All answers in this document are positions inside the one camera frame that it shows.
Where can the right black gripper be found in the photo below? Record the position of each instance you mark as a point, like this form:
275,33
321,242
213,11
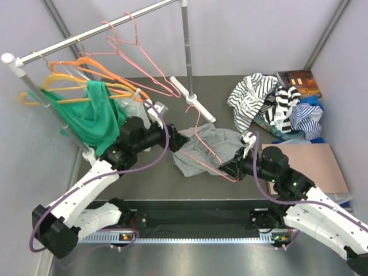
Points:
235,167

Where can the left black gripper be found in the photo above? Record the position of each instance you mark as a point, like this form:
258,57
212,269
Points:
176,140

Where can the grey tank top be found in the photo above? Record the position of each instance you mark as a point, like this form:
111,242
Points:
224,142

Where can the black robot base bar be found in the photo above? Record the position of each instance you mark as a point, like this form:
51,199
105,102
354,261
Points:
195,219

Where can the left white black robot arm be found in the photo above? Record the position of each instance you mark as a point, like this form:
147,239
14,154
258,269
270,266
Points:
61,225

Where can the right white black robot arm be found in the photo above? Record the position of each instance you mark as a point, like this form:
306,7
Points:
303,206

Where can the white garment on hanger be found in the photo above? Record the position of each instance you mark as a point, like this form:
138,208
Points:
133,103

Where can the orange plastic hanger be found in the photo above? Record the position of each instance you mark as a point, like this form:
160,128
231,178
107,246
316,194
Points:
85,63

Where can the green tank top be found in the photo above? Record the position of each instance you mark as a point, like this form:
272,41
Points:
97,121

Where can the black white striped shirt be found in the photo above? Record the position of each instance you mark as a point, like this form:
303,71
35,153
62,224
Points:
248,97

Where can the bold black white striped garment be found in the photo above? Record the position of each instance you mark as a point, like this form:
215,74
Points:
278,106

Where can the pink cardboard sheet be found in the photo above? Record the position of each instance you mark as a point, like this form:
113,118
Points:
318,163

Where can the blue white striped shirt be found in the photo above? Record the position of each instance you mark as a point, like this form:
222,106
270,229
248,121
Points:
305,118

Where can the blue garment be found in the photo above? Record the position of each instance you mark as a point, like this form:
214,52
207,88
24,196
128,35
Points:
312,100

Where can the book with dark cover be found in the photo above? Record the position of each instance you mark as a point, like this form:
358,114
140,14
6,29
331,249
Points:
302,80

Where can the grey slotted cable duct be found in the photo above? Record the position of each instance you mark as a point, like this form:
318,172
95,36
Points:
126,237

